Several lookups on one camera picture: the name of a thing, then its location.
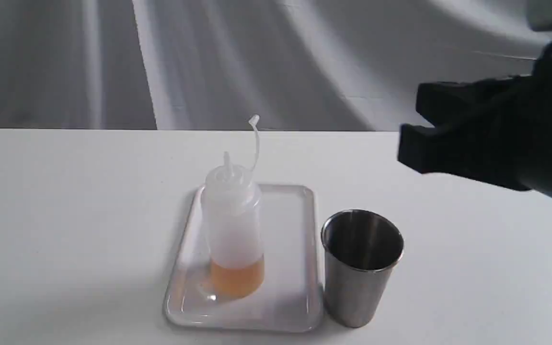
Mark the translucent squeeze bottle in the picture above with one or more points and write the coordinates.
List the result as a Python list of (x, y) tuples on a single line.
[(231, 206)]

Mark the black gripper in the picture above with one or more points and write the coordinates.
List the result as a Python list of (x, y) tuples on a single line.
[(482, 148)]

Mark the white plastic tray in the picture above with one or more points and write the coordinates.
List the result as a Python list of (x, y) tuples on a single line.
[(290, 298)]

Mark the stainless steel cup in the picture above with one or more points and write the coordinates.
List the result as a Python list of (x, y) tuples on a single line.
[(361, 248)]

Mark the grey backdrop cloth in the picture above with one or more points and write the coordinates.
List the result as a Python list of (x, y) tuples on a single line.
[(301, 65)]

